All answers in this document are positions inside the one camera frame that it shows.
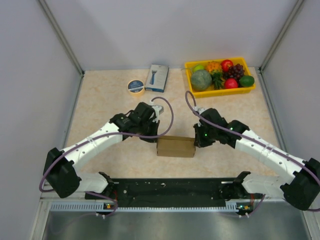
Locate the small pineapple green leaves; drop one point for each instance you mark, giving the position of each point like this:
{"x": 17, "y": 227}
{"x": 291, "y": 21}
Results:
{"x": 217, "y": 80}

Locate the brown cardboard paper box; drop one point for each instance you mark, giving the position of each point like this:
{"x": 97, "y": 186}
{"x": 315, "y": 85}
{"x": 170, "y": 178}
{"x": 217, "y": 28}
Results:
{"x": 175, "y": 146}

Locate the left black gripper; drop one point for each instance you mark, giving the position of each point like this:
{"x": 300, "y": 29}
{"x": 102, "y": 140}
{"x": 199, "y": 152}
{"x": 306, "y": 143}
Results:
{"x": 155, "y": 126}

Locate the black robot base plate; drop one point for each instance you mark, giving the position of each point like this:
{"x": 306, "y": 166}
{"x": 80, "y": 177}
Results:
{"x": 175, "y": 192}

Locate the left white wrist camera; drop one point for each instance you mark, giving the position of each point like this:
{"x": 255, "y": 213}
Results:
{"x": 157, "y": 111}

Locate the yellow plastic bin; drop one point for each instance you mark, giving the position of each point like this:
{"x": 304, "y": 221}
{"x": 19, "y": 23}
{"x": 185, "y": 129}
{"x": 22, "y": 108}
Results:
{"x": 210, "y": 91}

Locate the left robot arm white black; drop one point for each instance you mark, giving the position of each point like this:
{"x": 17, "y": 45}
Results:
{"x": 63, "y": 167}

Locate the razor in blue package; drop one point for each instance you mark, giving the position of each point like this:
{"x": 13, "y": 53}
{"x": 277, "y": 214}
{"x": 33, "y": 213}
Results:
{"x": 157, "y": 78}

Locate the dark purple grape bunch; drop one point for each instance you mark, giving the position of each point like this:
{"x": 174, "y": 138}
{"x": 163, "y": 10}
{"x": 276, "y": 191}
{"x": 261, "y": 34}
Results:
{"x": 234, "y": 72}

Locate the yellow masking tape roll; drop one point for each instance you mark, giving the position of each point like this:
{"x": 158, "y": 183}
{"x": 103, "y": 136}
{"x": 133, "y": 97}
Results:
{"x": 136, "y": 87}

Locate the green avocado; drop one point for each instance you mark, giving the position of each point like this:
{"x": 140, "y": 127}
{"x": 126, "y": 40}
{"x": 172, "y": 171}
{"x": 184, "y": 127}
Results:
{"x": 247, "y": 81}

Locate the red apple back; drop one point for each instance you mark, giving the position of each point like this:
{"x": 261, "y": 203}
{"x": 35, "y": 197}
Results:
{"x": 226, "y": 64}

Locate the green round melon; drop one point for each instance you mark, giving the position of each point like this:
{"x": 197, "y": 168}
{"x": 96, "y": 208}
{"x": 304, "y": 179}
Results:
{"x": 201, "y": 80}

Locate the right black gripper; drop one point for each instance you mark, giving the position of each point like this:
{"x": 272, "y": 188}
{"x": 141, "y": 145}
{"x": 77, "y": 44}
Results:
{"x": 198, "y": 141}

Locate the small green apple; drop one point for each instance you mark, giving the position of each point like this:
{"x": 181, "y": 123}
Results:
{"x": 197, "y": 68}

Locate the red apple front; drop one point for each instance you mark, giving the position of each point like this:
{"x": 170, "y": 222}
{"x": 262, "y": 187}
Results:
{"x": 231, "y": 83}

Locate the red apple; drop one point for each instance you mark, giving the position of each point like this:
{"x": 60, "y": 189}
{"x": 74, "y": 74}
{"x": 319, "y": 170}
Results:
{"x": 226, "y": 64}
{"x": 231, "y": 83}

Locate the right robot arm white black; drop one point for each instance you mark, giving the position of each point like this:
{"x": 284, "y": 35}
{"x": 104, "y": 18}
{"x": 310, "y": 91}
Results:
{"x": 297, "y": 180}

